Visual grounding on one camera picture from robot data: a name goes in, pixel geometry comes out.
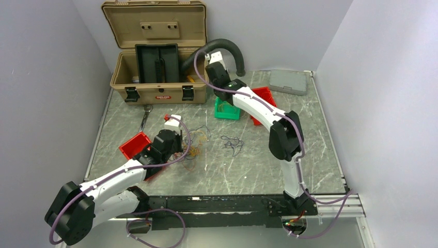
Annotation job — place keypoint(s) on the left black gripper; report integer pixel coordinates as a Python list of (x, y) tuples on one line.
[(178, 138)]

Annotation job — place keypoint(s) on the black toolbox tray insert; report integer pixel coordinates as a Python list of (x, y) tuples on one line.
[(158, 63)]

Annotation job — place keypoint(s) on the green plastic bin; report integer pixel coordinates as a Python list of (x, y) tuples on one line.
[(223, 110)]

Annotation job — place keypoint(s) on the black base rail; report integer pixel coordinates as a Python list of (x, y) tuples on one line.
[(222, 210)]

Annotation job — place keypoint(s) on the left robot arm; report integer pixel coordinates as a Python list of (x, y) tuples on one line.
[(78, 208)]

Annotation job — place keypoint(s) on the grey plastic case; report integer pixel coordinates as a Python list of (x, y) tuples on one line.
[(288, 81)]

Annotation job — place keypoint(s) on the metal wrench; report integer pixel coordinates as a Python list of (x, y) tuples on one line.
[(147, 110)]

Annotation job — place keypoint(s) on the red plastic bin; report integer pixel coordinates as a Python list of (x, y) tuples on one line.
[(265, 94)]

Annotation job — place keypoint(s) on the tan plastic toolbox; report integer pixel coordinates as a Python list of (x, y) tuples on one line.
[(155, 38)]

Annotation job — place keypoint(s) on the red flat bin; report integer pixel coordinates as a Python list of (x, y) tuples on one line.
[(134, 146)]

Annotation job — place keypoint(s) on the yellow tool in toolbox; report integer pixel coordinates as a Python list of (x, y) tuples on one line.
[(190, 79)]

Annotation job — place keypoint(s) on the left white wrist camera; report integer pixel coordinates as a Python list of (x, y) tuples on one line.
[(172, 122)]

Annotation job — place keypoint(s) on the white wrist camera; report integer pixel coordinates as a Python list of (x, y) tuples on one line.
[(216, 57), (172, 122)]

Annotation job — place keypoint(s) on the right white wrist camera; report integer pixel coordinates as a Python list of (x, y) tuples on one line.
[(216, 57)]

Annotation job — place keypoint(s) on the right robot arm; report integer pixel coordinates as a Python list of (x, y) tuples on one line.
[(285, 137)]

